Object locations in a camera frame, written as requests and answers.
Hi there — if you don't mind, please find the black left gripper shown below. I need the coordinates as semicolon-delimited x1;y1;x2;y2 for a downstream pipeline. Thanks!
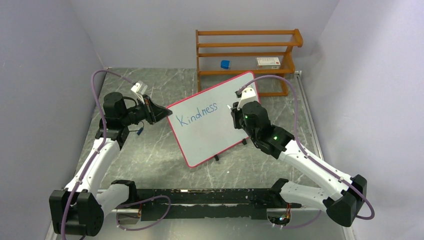
121;94;172;126

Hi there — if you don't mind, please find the blue marker cap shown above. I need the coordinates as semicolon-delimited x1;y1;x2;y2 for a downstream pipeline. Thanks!
136;127;144;136

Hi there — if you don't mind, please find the pink framed whiteboard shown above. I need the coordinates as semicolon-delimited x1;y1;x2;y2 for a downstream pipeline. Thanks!
167;71;255;168

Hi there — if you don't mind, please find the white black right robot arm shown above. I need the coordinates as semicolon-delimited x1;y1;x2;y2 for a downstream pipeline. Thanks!
229;101;368;227

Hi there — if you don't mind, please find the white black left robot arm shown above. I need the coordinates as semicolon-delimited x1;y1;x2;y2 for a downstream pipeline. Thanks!
49;92;173;239

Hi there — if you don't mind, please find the white cardboard box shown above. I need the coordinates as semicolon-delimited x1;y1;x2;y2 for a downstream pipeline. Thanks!
256;57;281;70

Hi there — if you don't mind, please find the blue eraser on shelf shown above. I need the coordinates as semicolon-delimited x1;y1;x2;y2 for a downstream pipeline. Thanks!
220;60;231;70

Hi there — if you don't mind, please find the orange wooden shelf rack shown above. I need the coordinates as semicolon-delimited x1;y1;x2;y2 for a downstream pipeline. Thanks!
195;28;304;91

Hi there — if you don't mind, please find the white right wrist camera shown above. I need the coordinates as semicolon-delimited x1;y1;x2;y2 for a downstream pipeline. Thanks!
237;86;258;110

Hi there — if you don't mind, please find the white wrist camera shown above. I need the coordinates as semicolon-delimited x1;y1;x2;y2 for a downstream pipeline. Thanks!
237;86;258;110
130;81;148;104

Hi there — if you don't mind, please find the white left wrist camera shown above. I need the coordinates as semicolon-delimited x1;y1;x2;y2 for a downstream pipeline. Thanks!
130;81;148;104

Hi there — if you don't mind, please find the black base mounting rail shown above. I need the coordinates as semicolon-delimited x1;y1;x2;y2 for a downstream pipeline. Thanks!
115;188;301;221

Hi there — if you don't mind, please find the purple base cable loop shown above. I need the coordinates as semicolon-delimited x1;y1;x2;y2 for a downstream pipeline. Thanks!
114;195;172;232

